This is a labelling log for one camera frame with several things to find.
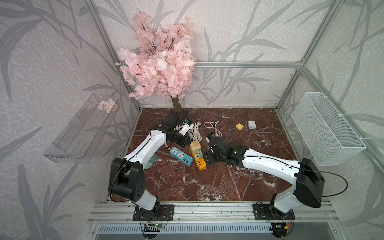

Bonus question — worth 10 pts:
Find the teal power strip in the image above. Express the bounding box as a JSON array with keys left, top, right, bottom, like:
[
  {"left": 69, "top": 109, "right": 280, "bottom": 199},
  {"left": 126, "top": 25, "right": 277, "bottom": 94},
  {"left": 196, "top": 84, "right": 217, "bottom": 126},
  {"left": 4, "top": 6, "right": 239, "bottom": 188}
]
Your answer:
[{"left": 170, "top": 147, "right": 193, "bottom": 166}]

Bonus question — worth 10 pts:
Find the orange power strip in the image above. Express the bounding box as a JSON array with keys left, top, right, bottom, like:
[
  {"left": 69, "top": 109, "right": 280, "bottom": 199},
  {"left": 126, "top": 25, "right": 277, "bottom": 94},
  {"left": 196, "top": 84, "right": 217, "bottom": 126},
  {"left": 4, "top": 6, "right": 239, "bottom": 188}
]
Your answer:
[{"left": 194, "top": 154, "right": 207, "bottom": 171}]

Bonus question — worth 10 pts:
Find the yellow charger plug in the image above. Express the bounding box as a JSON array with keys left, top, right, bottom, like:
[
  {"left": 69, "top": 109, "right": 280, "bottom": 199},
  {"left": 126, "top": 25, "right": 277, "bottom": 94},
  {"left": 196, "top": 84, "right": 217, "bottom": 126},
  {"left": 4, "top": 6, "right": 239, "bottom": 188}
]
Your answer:
[{"left": 235, "top": 123, "right": 244, "bottom": 131}]

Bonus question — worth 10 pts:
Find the white charger plug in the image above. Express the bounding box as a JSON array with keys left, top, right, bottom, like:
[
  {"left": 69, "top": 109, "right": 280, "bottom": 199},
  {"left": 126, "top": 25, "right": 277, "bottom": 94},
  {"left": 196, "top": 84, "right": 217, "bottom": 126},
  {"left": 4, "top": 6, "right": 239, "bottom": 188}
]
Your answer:
[{"left": 248, "top": 121, "right": 257, "bottom": 130}]

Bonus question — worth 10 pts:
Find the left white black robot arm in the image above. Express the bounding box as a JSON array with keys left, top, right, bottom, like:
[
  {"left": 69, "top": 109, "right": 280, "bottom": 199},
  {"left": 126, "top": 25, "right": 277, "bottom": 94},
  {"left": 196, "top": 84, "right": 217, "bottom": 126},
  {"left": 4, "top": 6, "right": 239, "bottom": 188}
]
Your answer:
[{"left": 108, "top": 123, "right": 191, "bottom": 215}]

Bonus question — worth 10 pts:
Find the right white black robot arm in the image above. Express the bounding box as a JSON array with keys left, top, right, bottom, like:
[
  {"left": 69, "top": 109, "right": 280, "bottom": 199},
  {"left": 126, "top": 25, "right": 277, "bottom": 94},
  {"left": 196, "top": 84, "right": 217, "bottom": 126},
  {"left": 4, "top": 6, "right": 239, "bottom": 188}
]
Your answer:
[{"left": 203, "top": 137, "right": 333, "bottom": 216}]

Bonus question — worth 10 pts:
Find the green charger plug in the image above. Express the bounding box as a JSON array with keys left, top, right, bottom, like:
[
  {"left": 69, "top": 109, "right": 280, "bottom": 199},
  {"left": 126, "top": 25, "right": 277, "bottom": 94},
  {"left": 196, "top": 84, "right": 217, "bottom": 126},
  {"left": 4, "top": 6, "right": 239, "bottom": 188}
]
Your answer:
[{"left": 197, "top": 150, "right": 203, "bottom": 159}]

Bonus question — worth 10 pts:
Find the beige cube charger plug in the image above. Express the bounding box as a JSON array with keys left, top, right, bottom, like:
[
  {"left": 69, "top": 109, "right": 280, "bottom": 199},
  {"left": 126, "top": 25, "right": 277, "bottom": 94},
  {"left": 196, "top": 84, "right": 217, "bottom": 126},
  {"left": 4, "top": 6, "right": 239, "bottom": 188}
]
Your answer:
[{"left": 190, "top": 141, "right": 201, "bottom": 155}]

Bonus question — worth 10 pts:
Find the pink cherry blossom tree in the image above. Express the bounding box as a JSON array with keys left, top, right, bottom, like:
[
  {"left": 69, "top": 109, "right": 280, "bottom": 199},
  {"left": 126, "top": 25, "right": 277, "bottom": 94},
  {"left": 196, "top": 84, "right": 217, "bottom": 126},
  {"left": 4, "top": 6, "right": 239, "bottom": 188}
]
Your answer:
[{"left": 116, "top": 12, "right": 196, "bottom": 118}]

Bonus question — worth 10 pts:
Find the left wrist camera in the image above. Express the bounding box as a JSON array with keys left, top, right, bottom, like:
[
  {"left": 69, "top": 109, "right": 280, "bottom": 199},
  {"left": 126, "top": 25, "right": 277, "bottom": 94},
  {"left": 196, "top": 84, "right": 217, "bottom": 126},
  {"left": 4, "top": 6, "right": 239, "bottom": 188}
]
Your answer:
[{"left": 177, "top": 119, "right": 194, "bottom": 136}]

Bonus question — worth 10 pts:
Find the white orange strip cable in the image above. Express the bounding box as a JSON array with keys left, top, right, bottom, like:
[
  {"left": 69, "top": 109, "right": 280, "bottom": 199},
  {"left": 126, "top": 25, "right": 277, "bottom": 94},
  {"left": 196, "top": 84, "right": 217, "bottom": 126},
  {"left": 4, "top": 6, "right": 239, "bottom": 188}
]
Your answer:
[{"left": 203, "top": 119, "right": 223, "bottom": 143}]

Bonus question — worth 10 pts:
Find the aluminium front rail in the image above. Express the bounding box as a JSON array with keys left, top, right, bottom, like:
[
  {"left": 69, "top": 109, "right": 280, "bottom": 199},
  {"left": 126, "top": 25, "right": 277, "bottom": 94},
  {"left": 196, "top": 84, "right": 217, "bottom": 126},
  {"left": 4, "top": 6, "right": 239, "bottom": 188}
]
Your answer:
[{"left": 88, "top": 201, "right": 340, "bottom": 224}]

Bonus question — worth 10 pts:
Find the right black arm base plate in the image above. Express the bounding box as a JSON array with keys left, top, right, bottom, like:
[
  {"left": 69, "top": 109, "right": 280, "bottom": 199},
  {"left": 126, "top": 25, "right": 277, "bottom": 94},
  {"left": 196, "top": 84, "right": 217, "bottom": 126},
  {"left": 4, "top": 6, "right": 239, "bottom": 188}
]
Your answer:
[{"left": 252, "top": 202, "right": 296, "bottom": 221}]

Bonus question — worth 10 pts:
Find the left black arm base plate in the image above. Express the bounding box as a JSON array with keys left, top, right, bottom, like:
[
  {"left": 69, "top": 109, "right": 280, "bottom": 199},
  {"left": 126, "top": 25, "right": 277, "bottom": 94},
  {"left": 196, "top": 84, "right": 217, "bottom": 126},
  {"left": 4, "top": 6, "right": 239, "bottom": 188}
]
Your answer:
[{"left": 133, "top": 204, "right": 175, "bottom": 222}]

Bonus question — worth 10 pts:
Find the clear acrylic wall shelf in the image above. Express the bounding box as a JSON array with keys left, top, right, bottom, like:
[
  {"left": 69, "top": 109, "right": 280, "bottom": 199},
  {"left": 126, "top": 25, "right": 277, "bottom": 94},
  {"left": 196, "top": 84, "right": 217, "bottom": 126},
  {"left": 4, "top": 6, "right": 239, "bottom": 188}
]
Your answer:
[{"left": 43, "top": 94, "right": 121, "bottom": 164}]

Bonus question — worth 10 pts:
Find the white wire mesh basket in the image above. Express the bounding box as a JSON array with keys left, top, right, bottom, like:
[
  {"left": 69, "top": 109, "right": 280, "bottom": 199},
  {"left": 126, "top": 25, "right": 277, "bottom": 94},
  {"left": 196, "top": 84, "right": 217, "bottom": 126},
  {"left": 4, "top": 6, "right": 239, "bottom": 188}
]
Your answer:
[{"left": 292, "top": 92, "right": 367, "bottom": 166}]

